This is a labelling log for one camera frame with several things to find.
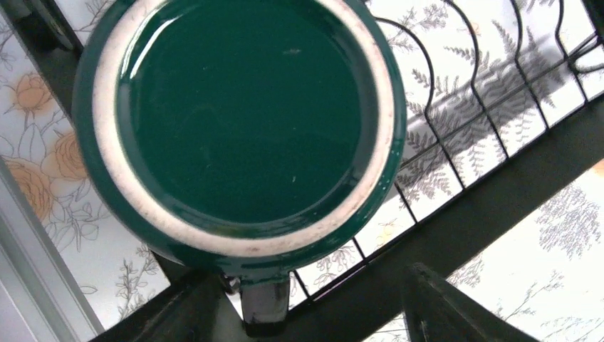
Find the floral tablecloth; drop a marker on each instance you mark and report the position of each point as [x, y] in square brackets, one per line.
[482, 80]

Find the dark green mug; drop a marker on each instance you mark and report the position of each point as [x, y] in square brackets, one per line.
[249, 138]

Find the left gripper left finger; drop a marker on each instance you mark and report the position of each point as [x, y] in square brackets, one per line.
[194, 308]

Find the black wire dish rack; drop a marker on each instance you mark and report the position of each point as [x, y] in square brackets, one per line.
[525, 240]

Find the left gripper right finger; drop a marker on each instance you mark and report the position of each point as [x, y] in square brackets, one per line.
[435, 310]

